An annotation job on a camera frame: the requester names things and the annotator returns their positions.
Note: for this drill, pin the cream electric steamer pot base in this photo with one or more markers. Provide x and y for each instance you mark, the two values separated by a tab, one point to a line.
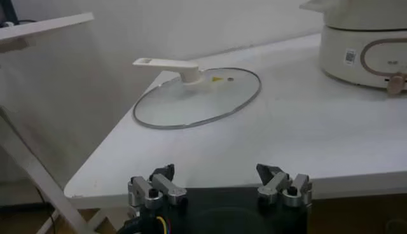
365	44

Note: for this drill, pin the black device on side table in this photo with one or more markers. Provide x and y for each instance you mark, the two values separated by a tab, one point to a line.
8	12

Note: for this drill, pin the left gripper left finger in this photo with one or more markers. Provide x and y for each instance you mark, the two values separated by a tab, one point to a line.
143	190

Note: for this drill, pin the white side table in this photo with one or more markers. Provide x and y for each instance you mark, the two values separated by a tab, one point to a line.
41	27

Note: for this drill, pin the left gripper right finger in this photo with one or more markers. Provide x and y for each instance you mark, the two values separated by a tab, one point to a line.
276	182

